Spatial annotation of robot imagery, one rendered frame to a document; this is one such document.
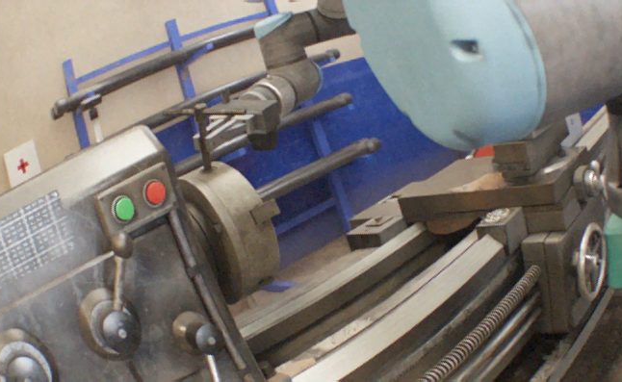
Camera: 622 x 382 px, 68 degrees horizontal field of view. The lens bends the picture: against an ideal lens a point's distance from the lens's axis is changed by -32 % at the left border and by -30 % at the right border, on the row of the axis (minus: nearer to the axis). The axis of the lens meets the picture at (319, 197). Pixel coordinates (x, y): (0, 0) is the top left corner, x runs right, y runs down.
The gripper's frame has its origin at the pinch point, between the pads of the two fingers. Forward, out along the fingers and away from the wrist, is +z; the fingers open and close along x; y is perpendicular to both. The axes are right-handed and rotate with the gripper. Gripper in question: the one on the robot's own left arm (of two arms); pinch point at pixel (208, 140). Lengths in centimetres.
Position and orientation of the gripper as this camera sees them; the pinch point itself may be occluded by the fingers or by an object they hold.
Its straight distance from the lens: 110.6
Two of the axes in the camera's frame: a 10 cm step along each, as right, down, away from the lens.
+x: 8.6, 1.3, -4.9
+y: -1.3, -8.8, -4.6
